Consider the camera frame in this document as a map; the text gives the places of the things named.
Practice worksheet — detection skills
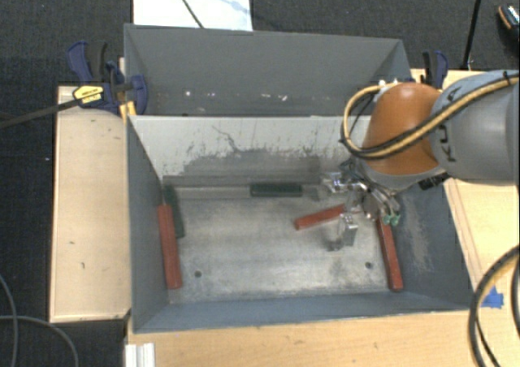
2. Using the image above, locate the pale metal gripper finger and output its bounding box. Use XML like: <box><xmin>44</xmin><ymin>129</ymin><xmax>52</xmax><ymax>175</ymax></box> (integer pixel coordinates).
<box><xmin>327</xmin><ymin>219</ymin><xmax>344</xmax><ymax>253</ymax></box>
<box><xmin>340</xmin><ymin>213</ymin><xmax>361</xmax><ymax>248</ymax></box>

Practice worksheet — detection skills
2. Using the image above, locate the pale wood flat board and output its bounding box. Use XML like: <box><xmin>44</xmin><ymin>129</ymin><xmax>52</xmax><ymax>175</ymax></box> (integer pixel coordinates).
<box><xmin>48</xmin><ymin>84</ymin><xmax>133</xmax><ymax>324</ymax></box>

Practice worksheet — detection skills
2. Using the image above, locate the black cylinder on white bracket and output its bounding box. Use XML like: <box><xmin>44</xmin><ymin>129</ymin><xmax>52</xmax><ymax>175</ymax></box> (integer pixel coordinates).
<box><xmin>417</xmin><ymin>175</ymin><xmax>449</xmax><ymax>192</ymax></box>

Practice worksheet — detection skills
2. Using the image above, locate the dark green flat block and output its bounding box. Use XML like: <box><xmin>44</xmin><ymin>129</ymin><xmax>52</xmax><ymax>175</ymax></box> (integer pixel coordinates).
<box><xmin>249</xmin><ymin>182</ymin><xmax>305</xmax><ymax>198</ymax></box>
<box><xmin>162</xmin><ymin>184</ymin><xmax>186</xmax><ymax>240</ymax></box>

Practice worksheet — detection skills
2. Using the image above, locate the grey metal bin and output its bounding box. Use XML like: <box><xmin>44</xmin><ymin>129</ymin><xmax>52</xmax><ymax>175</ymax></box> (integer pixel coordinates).
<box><xmin>123</xmin><ymin>23</ymin><xmax>475</xmax><ymax>335</ymax></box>

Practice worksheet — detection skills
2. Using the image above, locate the red-brown flat block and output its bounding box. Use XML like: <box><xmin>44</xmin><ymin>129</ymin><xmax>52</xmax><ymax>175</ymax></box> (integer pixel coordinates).
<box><xmin>292</xmin><ymin>203</ymin><xmax>349</xmax><ymax>231</ymax></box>
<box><xmin>157</xmin><ymin>203</ymin><xmax>184</xmax><ymax>291</ymax></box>
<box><xmin>375</xmin><ymin>217</ymin><xmax>405</xmax><ymax>293</ymax></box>

